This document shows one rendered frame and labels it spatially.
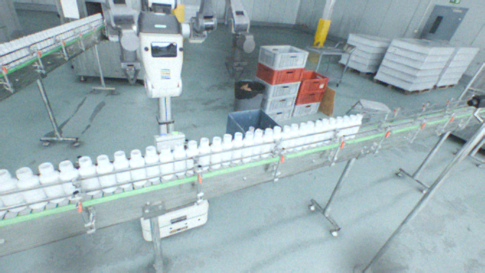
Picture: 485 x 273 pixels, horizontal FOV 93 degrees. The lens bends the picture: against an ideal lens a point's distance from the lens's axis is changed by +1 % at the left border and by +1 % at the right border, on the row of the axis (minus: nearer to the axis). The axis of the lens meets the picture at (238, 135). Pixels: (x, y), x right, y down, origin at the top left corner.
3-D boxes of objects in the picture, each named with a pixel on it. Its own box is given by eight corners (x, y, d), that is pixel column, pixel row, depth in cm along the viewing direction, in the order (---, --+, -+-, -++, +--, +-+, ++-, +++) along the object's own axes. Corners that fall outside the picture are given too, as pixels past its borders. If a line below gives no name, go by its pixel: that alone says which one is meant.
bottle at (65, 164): (76, 188, 95) (66, 157, 86) (89, 192, 94) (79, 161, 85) (63, 198, 90) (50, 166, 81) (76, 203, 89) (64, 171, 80)
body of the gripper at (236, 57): (237, 60, 113) (239, 44, 109) (247, 66, 106) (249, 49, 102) (225, 60, 111) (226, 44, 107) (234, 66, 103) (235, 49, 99)
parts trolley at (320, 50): (309, 90, 527) (323, 45, 474) (294, 81, 567) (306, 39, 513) (341, 87, 572) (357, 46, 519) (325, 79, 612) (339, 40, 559)
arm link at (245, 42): (246, 16, 101) (228, 17, 97) (260, 21, 93) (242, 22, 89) (245, 45, 108) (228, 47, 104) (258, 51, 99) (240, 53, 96)
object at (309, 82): (299, 93, 377) (303, 80, 365) (283, 84, 405) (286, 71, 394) (325, 90, 405) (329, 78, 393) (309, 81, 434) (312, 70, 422)
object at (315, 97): (296, 105, 388) (299, 93, 376) (281, 96, 417) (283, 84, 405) (321, 102, 417) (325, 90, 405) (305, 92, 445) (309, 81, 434)
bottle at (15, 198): (4, 209, 83) (-17, 175, 74) (22, 198, 88) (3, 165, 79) (16, 215, 82) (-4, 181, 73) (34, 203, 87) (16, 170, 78)
